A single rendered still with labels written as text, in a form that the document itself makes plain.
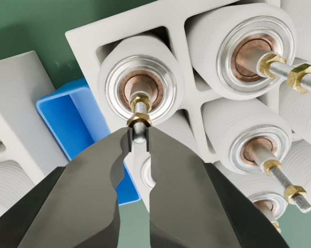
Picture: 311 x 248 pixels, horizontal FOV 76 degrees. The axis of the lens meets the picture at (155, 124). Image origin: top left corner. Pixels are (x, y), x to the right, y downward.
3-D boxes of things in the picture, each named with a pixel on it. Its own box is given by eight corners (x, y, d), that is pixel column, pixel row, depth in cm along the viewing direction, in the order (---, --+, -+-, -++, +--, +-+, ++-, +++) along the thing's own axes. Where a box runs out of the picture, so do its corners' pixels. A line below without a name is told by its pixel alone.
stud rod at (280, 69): (264, 66, 19) (327, 94, 12) (254, 67, 19) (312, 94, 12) (266, 55, 18) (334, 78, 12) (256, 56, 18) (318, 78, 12)
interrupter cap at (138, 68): (191, 89, 21) (192, 91, 21) (143, 133, 24) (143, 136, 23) (138, 36, 19) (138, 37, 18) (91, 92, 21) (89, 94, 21)
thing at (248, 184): (250, 140, 47) (303, 205, 31) (219, 165, 50) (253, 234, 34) (225, 117, 44) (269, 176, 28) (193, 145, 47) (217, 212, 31)
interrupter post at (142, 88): (157, 90, 21) (159, 102, 18) (141, 105, 22) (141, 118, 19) (140, 75, 20) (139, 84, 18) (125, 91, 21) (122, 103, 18)
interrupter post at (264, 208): (270, 206, 31) (283, 226, 28) (257, 214, 32) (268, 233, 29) (262, 200, 30) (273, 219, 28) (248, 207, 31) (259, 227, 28)
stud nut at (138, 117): (155, 115, 15) (156, 121, 14) (149, 135, 15) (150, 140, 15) (129, 110, 14) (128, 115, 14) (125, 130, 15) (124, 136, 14)
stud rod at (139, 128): (146, 93, 20) (148, 133, 13) (144, 102, 20) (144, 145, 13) (137, 91, 19) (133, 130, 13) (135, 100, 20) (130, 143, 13)
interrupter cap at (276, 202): (293, 204, 31) (296, 208, 31) (253, 228, 34) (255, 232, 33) (266, 182, 29) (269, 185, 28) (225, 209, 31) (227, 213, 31)
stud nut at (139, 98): (153, 97, 18) (153, 100, 17) (148, 113, 19) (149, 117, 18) (132, 92, 18) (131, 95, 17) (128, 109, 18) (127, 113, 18)
